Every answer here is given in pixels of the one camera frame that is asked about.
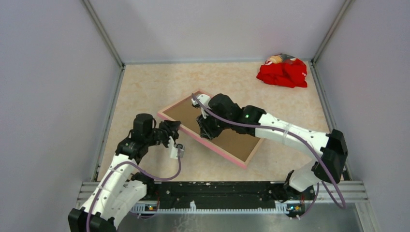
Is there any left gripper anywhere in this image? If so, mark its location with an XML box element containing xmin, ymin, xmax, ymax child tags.
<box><xmin>145</xmin><ymin>119</ymin><xmax>180</xmax><ymax>149</ymax></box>

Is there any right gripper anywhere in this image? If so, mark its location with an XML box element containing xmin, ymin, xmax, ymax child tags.
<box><xmin>197</xmin><ymin>107</ymin><xmax>233</xmax><ymax>140</ymax></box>

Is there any pink wooden picture frame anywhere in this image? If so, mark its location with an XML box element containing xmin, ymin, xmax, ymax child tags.
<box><xmin>156</xmin><ymin>89</ymin><xmax>265</xmax><ymax>170</ymax></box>

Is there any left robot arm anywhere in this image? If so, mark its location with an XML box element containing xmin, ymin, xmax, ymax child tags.
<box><xmin>68</xmin><ymin>113</ymin><xmax>184</xmax><ymax>232</ymax></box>

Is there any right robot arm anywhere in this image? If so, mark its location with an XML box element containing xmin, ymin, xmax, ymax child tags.
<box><xmin>191</xmin><ymin>94</ymin><xmax>348</xmax><ymax>199</ymax></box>

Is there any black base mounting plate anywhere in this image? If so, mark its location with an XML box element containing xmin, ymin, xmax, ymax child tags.
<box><xmin>141</xmin><ymin>181</ymin><xmax>314</xmax><ymax>210</ymax></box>

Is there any red crumpled cloth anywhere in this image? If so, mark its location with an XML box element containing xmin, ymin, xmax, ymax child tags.
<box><xmin>256</xmin><ymin>53</ymin><xmax>308</xmax><ymax>88</ymax></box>

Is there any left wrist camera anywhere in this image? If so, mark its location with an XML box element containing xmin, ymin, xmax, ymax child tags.
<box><xmin>168</xmin><ymin>137</ymin><xmax>185</xmax><ymax>159</ymax></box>

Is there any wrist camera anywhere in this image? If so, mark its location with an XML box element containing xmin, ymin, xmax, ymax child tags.
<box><xmin>191</xmin><ymin>93</ymin><xmax>211</xmax><ymax>109</ymax></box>
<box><xmin>168</xmin><ymin>137</ymin><xmax>185</xmax><ymax>159</ymax></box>

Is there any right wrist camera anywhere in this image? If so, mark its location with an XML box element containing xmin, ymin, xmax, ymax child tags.
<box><xmin>191</xmin><ymin>93</ymin><xmax>211</xmax><ymax>109</ymax></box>

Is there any aluminium rail with cable duct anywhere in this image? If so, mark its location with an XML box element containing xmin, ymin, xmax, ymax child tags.
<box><xmin>75</xmin><ymin>181</ymin><xmax>371</xmax><ymax>232</ymax></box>

